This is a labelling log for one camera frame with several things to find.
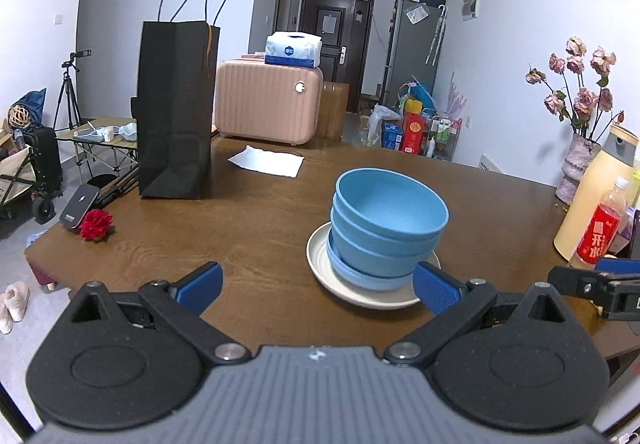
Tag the pink ribbed suitcase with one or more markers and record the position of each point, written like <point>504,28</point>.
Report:
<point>260,104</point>

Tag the blue carton box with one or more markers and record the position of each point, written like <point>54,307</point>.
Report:
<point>392,136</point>

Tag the camera tripod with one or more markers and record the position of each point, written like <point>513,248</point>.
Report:
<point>70,89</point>

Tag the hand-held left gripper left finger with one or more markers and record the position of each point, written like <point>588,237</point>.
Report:
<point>202,284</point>

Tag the white shoes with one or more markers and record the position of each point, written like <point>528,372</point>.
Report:
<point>15,306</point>

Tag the dried pink flowers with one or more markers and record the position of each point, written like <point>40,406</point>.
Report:
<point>582,99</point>

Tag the black trolley case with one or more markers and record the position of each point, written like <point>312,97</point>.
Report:
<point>45,164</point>

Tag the white paper sheet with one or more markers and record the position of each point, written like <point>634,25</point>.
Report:
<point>267,163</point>

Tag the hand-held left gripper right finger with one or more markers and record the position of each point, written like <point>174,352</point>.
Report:
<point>435,290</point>

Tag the folded white umbrella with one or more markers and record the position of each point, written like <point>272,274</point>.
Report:
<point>437,34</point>

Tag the blue white tissue pack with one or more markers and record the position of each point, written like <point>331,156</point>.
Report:
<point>292,49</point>

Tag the red gift box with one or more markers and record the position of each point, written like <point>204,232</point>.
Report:
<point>412,131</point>

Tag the folding camp table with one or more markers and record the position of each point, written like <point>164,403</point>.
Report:
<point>100,139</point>

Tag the cream round plate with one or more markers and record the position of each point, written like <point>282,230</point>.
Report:
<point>360,298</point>

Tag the white electric panel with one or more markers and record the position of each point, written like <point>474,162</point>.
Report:
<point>471,0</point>

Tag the blue ribbed bowl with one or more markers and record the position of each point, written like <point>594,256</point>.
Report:
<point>370,241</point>
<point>370,261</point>
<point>390,204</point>

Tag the red label drink bottle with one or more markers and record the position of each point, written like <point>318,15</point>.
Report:
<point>600,231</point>

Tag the red rose flower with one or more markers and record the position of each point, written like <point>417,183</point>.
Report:
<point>96,225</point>

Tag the dark flat device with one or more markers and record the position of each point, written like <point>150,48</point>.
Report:
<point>80,206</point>

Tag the grey refrigerator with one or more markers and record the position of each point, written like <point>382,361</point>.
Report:
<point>410,54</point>

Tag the pink wall decoration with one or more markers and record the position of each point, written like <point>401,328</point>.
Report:
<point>457,96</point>

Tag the rattan ball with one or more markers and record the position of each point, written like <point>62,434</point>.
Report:
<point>19,116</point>

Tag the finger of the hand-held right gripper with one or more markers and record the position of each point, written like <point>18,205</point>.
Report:
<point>575,281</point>
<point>620,265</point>

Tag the dark brown door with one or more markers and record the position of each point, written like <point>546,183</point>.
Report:
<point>320,59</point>

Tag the folding cart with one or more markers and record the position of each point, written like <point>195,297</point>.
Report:
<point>15,184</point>

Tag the black paper bag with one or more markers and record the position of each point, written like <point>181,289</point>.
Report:
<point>175,124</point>

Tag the cream thermos jug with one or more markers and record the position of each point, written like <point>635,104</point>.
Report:
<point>587,204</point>

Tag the white plastic bag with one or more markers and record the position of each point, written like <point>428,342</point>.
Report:
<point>380,121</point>

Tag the pink textured vase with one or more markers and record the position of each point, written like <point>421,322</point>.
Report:
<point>575,169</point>

